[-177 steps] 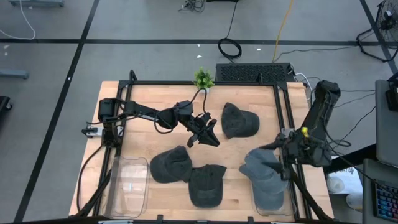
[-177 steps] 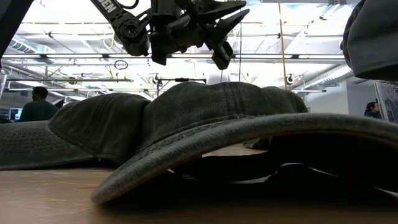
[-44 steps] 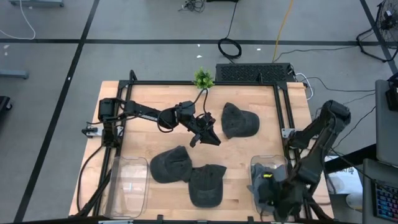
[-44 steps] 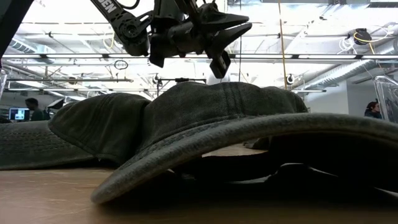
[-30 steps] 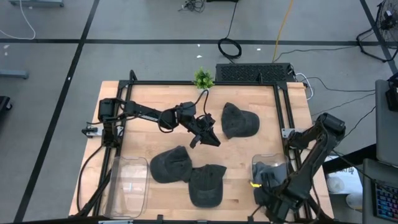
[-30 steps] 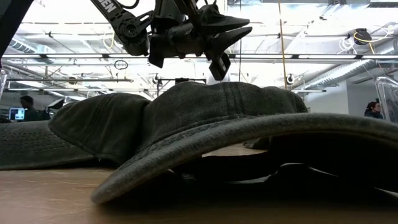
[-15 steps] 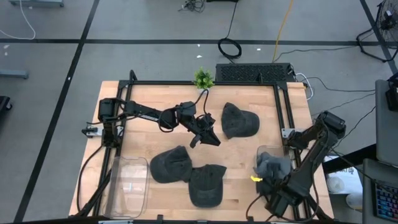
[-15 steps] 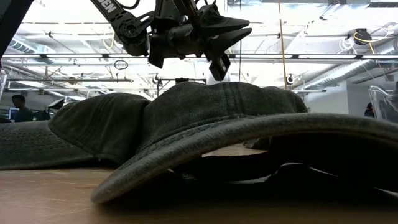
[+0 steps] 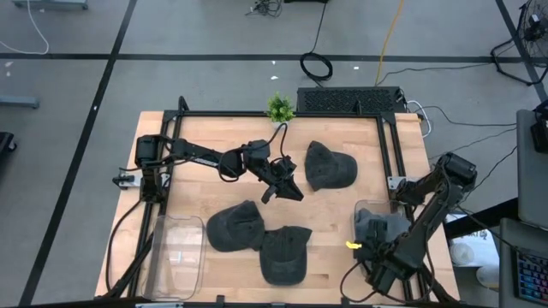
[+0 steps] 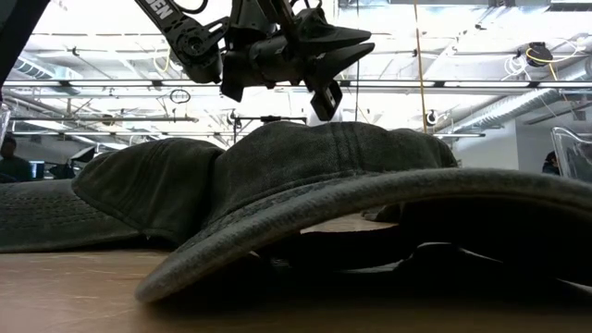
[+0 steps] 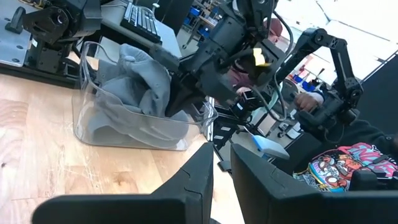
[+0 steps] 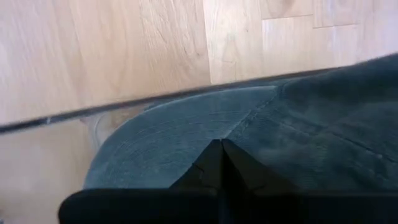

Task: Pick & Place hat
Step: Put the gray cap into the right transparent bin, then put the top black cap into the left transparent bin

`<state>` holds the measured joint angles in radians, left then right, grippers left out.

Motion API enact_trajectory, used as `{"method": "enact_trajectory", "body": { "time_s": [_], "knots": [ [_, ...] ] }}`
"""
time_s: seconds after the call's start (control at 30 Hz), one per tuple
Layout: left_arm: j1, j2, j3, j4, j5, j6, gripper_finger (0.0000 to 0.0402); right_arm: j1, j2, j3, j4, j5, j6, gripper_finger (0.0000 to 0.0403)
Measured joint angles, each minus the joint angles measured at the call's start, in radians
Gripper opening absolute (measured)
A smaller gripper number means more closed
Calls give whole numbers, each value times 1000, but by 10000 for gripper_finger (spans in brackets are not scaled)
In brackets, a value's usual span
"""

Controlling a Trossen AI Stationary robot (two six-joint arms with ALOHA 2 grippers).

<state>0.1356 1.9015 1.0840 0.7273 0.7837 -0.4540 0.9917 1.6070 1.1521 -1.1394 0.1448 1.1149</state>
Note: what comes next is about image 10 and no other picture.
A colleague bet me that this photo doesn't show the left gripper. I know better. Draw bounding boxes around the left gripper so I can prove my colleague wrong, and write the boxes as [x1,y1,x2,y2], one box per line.
[220,0,376,122]

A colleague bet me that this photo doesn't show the dark grey baseball cap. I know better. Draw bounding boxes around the dark grey baseball cap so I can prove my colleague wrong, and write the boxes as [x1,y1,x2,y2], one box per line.
[0,137,228,254]
[133,120,592,304]

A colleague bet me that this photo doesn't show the person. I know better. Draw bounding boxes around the person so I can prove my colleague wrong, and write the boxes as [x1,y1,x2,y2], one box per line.
[0,135,34,183]
[541,150,561,177]

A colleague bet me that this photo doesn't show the clear plastic bin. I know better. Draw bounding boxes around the clear plastic bin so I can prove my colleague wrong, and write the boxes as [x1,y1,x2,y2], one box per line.
[549,126,592,184]

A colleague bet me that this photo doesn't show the yellow cable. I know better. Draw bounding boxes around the yellow cable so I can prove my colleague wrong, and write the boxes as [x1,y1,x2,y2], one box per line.
[413,0,429,135]

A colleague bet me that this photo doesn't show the black ceiling cable reel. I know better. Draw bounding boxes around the black ceiling cable reel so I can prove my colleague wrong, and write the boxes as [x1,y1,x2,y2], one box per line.
[524,41,556,68]

